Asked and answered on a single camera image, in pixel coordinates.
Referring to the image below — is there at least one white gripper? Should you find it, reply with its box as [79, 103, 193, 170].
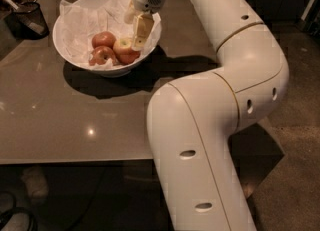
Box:
[124, 0, 165, 51]

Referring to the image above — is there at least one red-yellow apple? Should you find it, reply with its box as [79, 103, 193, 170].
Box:
[113, 38, 140, 65]

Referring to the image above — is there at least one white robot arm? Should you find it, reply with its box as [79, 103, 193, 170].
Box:
[129, 0, 289, 231]

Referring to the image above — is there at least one red apple back left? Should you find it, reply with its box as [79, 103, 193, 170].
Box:
[92, 31, 116, 48]

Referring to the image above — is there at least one red apple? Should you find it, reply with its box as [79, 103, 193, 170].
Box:
[89, 46, 117, 66]
[92, 31, 116, 48]

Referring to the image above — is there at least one red apple front left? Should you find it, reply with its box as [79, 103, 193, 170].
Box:
[89, 46, 117, 66]

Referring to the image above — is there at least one white ceramic bowl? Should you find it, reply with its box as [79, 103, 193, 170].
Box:
[52, 0, 164, 78]

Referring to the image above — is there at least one white crumpled paper liner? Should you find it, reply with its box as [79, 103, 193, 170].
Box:
[59, 0, 162, 70]

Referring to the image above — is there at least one black mesh basket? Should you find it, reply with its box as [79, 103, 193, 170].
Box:
[13, 2, 50, 40]

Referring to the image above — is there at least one white sock foot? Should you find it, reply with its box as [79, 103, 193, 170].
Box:
[21, 166, 49, 205]

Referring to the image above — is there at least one black and white shoe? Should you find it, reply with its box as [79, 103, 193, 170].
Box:
[0, 191, 38, 231]

